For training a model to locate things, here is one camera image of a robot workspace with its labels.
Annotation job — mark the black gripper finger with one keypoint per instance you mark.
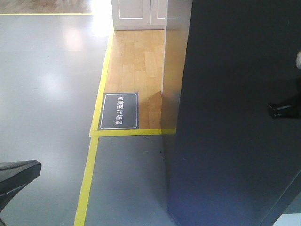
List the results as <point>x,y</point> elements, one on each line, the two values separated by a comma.
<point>14,176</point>

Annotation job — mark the dark floor sign white text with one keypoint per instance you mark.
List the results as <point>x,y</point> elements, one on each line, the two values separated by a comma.
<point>119,111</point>

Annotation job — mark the white double door wardrobe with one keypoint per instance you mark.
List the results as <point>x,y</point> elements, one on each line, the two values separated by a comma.
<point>139,14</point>

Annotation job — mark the white side panel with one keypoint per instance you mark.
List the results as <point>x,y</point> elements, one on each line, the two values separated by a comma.
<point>177,31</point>

